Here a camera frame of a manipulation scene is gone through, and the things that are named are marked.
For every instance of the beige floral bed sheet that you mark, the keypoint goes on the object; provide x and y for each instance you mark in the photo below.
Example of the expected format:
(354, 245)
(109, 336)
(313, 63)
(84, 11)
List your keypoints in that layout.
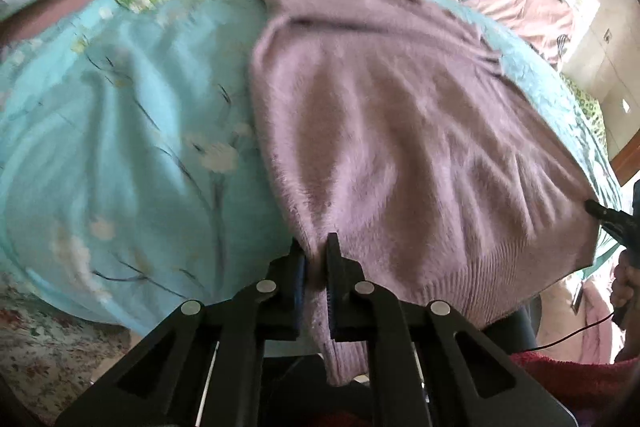
(45, 357)

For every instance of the green leopard print cloth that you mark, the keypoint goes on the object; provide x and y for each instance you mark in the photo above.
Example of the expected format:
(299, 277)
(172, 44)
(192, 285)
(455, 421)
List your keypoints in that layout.
(590, 112)

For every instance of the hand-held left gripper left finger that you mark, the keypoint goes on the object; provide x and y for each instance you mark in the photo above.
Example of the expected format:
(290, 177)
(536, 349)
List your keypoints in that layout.
(299, 287)

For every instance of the red fleece cloth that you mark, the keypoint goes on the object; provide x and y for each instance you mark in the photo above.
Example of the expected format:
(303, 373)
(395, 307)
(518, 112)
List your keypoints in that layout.
(590, 387)

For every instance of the light pink cloth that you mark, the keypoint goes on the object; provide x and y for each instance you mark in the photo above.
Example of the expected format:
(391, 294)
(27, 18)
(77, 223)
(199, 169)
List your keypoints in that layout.
(595, 337)

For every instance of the teal floral blanket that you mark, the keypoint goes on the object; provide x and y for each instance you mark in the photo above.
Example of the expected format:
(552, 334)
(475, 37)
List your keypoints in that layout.
(125, 132)

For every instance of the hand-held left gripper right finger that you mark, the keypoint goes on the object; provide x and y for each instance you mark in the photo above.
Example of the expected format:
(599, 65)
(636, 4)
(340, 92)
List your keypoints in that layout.
(335, 302)

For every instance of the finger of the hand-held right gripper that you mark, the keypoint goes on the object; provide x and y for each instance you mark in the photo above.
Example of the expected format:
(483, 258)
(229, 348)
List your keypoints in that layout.
(612, 219)

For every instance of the mauve bed sheet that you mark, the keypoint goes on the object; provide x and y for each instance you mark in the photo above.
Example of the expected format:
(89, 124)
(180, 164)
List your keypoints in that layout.
(55, 14)

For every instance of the person's right hand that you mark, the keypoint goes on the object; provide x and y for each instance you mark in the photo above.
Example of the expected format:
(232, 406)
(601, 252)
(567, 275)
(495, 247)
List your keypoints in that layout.
(625, 279)

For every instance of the mauve knitted sweater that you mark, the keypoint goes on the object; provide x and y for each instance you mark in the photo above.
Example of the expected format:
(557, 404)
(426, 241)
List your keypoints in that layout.
(400, 157)

